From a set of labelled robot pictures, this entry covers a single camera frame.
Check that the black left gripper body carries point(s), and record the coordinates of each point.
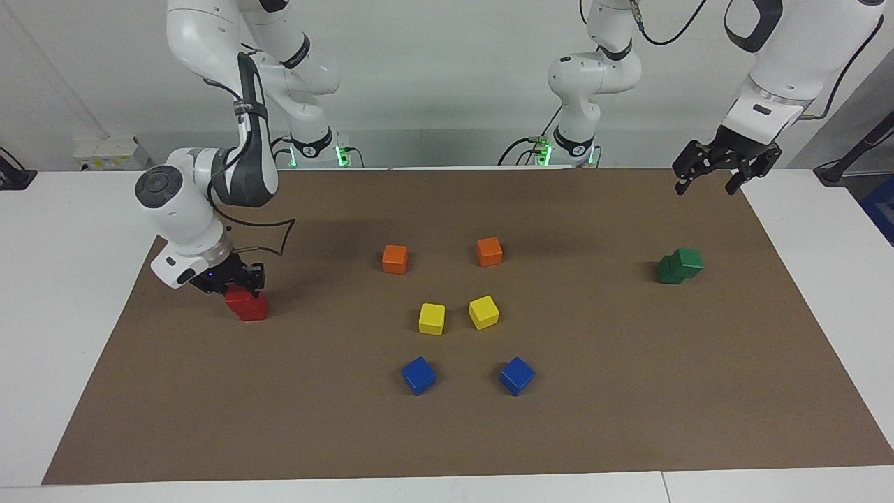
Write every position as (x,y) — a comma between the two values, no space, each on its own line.
(739,148)

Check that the green wooden block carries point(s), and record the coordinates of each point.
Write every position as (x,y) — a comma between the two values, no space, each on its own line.
(689,261)
(667,272)

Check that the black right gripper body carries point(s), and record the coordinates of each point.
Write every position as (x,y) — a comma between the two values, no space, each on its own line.
(220,274)

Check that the brown table mat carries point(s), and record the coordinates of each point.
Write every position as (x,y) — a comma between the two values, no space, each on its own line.
(279,419)

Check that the white power strip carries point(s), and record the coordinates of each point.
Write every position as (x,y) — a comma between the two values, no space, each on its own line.
(112,149)

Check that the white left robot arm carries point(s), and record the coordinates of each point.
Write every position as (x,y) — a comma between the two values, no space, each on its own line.
(803,63)

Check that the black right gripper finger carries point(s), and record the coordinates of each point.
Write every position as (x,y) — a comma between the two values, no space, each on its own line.
(254,275)
(219,288)

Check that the red wooden block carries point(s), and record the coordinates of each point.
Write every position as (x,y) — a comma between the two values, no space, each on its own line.
(253,313)
(241,297)

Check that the blue wooden block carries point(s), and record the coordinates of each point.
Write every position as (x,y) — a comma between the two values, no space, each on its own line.
(517,376)
(418,376)

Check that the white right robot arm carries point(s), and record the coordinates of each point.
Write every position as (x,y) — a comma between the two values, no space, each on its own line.
(202,42)

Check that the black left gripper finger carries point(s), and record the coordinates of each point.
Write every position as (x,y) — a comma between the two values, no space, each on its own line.
(761,166)
(695,159)

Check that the orange wooden block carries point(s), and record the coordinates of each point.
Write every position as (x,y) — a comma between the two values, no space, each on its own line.
(394,259)
(489,251)

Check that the black tripod leg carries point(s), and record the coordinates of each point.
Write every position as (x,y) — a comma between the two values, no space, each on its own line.
(831,173)

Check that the yellow wooden block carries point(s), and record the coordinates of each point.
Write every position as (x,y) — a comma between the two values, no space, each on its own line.
(483,312)
(431,318)

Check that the black stand base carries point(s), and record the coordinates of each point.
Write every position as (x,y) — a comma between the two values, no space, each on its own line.
(15,179)

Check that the blue box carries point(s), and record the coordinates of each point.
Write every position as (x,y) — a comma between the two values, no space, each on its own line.
(881,209)

